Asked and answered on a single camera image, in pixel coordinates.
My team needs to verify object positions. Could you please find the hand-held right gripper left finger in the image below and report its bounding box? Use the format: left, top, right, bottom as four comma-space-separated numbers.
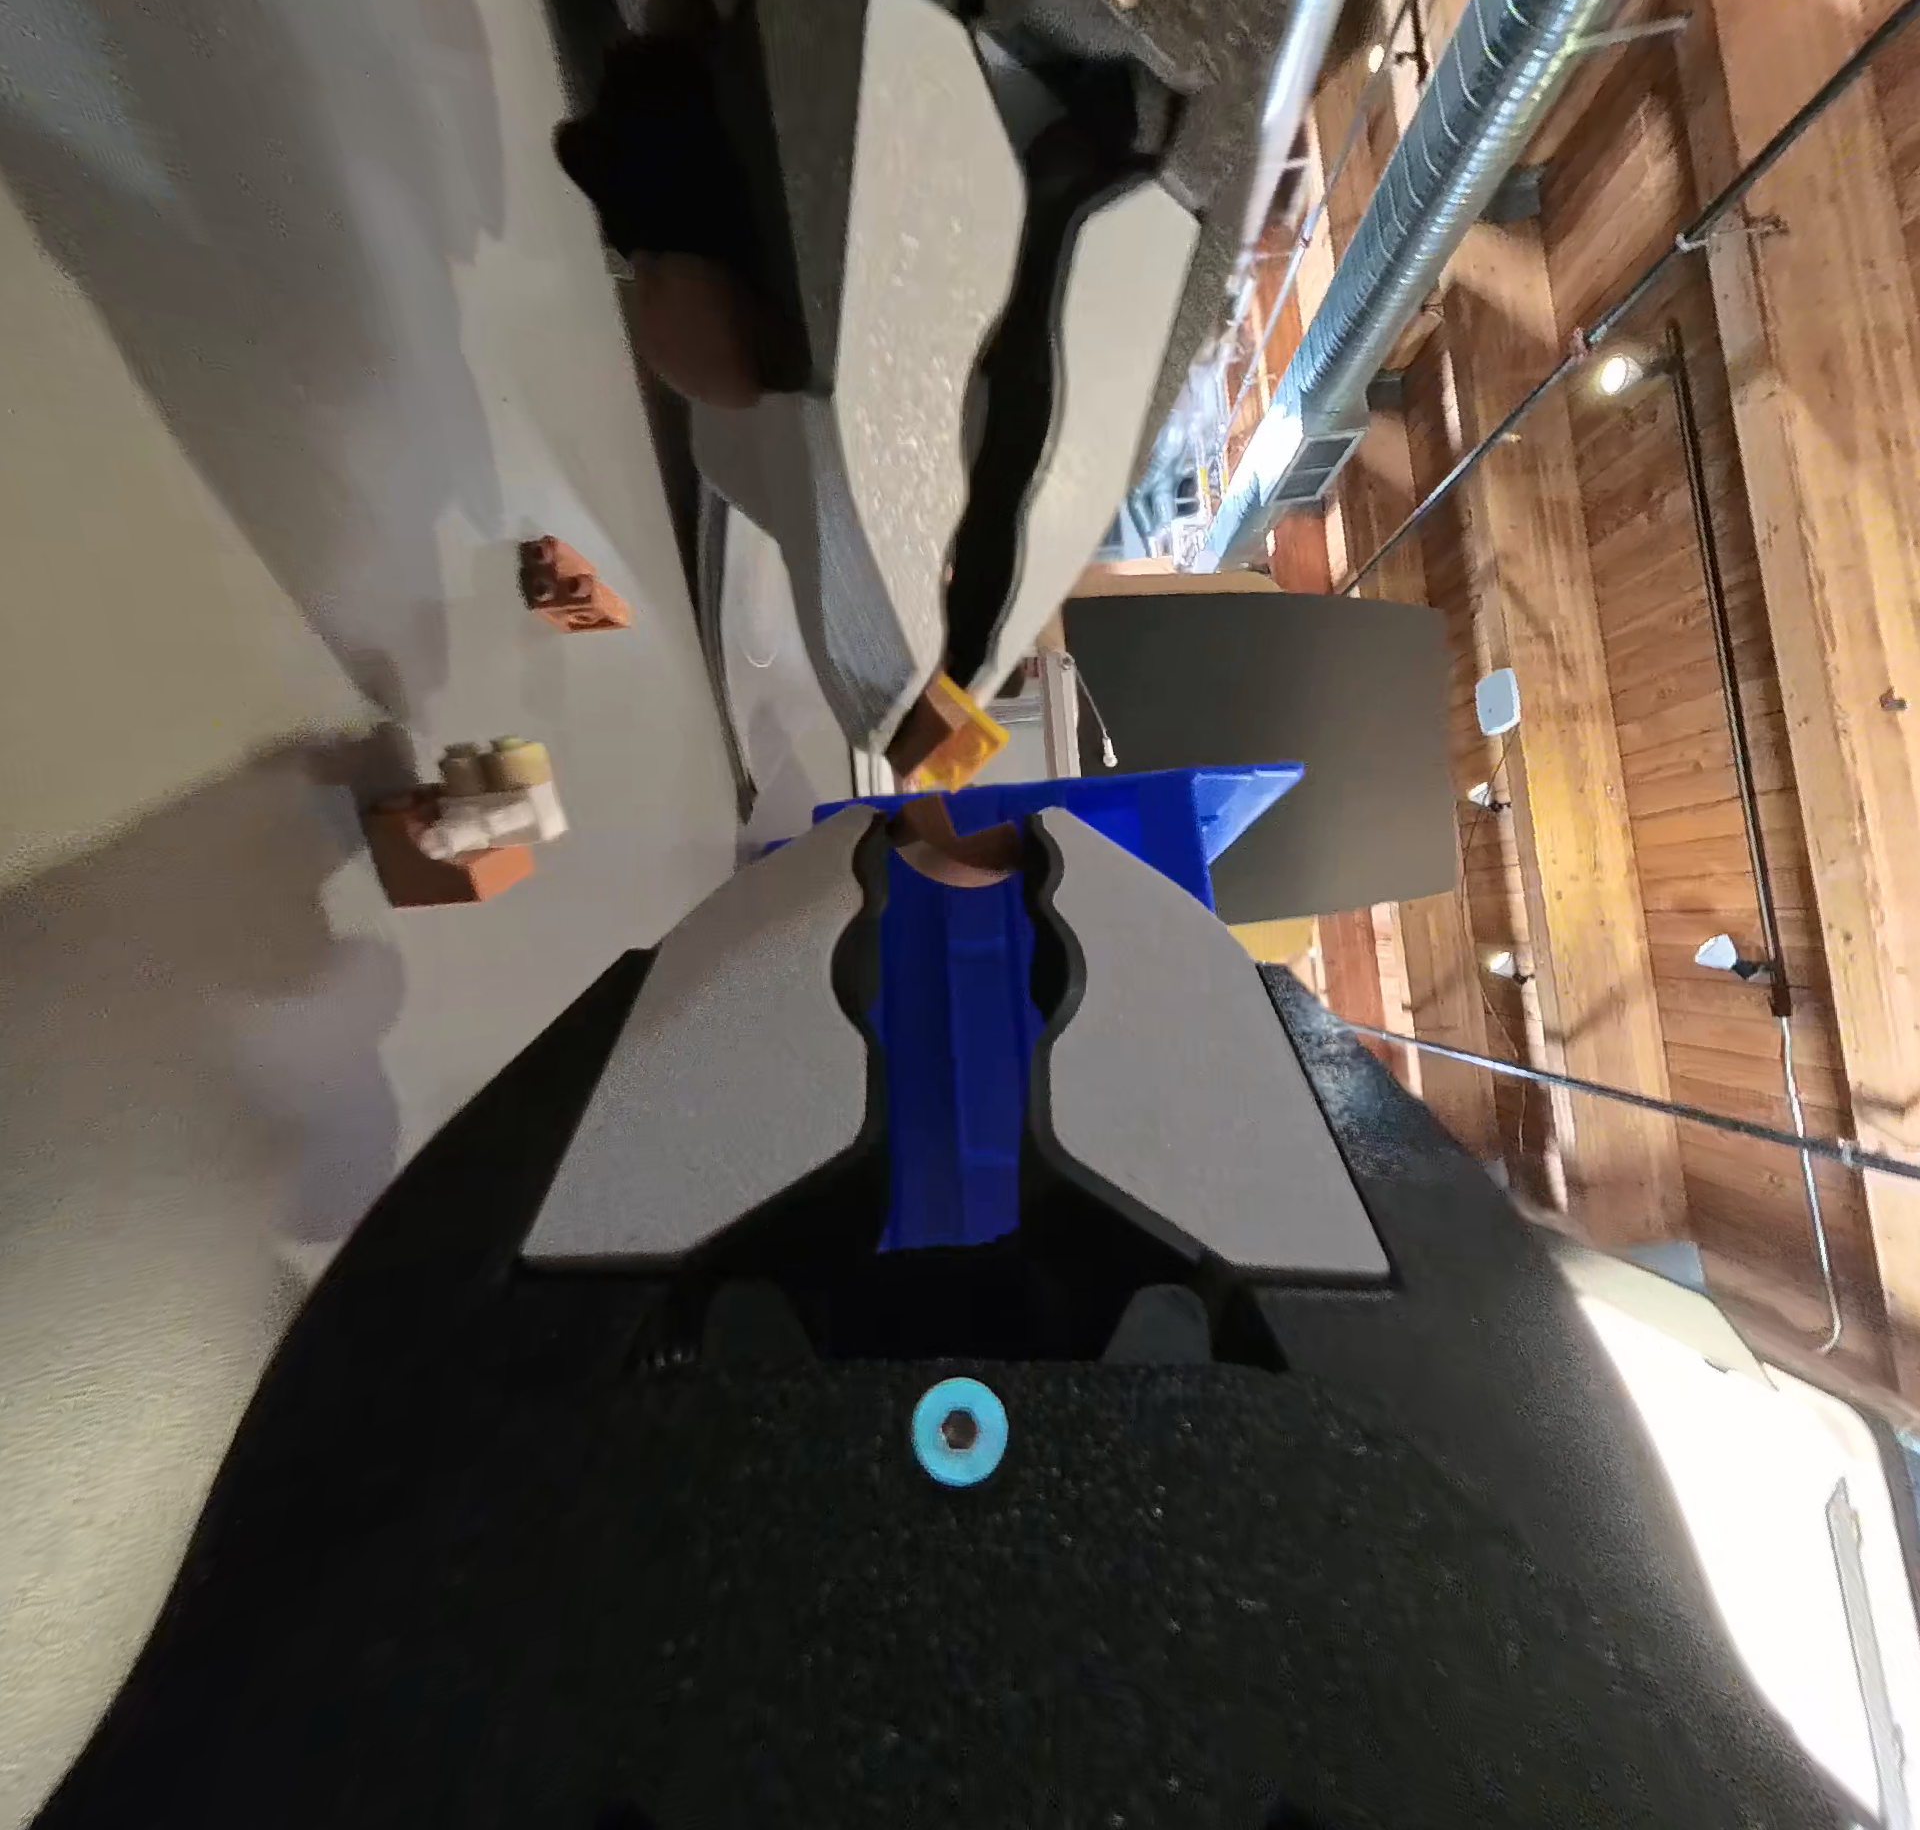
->
515, 805, 892, 1264

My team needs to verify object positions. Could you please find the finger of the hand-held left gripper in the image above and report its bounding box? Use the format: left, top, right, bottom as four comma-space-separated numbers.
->
693, 0, 1036, 752
964, 179, 1201, 706

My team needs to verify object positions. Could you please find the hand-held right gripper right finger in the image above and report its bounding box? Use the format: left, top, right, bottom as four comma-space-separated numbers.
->
1016, 805, 1396, 1286

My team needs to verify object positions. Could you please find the stack of blue plastic bins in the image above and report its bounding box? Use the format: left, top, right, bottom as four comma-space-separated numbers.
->
765, 766, 1304, 1250

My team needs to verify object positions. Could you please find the round brown brick assembly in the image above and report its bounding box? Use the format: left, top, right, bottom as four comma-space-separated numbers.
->
887, 798, 1031, 886

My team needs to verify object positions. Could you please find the small yellow brick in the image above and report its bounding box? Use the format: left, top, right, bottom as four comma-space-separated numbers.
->
911, 689, 1002, 798

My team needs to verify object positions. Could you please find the small brown brick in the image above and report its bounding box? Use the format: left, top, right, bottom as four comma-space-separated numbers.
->
882, 675, 977, 780

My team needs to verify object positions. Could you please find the grey desk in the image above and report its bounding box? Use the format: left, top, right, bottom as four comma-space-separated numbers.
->
0, 0, 882, 1830

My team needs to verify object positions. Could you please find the brown white tan brick cluster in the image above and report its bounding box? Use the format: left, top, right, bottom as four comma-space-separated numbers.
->
362, 738, 575, 915

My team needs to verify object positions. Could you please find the black board with wooden edge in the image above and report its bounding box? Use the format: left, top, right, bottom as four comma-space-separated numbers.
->
1059, 594, 1460, 960

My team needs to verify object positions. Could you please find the brown studded brick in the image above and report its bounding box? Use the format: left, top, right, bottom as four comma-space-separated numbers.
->
515, 537, 636, 635

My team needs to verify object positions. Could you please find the white ceiling light panel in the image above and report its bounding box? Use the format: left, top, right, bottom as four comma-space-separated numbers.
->
1559, 1247, 1920, 1830

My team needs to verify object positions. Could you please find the white metal frame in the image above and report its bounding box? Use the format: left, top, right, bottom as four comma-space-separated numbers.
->
1036, 648, 1119, 780

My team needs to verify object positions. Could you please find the silver ventilation duct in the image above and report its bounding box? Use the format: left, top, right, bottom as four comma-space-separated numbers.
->
1199, 0, 1737, 574

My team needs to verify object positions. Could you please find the black ceiling light rail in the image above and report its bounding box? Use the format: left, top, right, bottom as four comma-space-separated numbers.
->
1666, 323, 1797, 1019

